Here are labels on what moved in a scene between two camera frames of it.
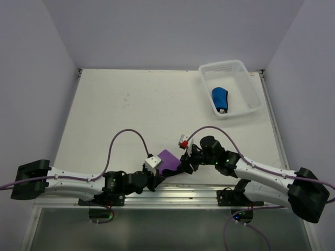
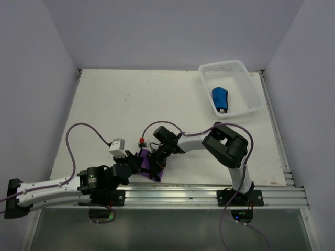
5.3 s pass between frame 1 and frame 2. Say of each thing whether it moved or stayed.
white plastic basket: stayed
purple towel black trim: moved
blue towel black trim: stayed
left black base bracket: stayed
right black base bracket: stayed
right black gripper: moved
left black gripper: moved
